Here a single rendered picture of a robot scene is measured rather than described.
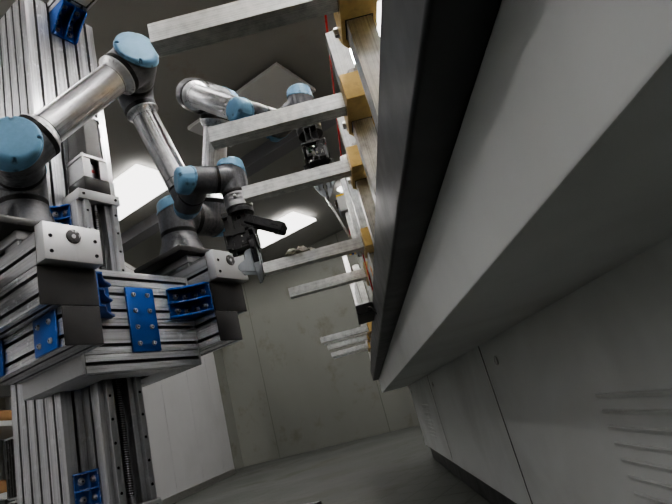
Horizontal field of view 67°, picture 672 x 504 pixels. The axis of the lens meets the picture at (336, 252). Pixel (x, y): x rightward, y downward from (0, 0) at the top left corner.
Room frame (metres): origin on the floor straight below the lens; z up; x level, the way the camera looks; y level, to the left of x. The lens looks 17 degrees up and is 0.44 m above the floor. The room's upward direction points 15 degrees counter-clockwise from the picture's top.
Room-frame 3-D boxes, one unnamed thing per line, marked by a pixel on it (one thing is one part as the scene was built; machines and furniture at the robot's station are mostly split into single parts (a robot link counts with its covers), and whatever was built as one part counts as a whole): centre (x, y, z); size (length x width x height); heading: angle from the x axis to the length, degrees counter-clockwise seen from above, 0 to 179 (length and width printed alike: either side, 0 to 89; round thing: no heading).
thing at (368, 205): (1.08, -0.10, 0.86); 0.03 x 0.03 x 0.48; 1
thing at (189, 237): (1.57, 0.49, 1.09); 0.15 x 0.15 x 0.10
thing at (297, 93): (1.32, -0.02, 1.32); 0.09 x 0.08 x 0.11; 50
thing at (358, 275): (1.54, -0.05, 0.82); 0.43 x 0.03 x 0.04; 91
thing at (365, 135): (0.83, -0.11, 0.89); 0.03 x 0.03 x 0.48; 1
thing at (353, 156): (1.05, -0.10, 0.94); 0.13 x 0.06 x 0.05; 1
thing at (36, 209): (1.14, 0.73, 1.09); 0.15 x 0.15 x 0.10
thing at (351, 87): (0.80, -0.11, 0.94); 0.13 x 0.06 x 0.05; 1
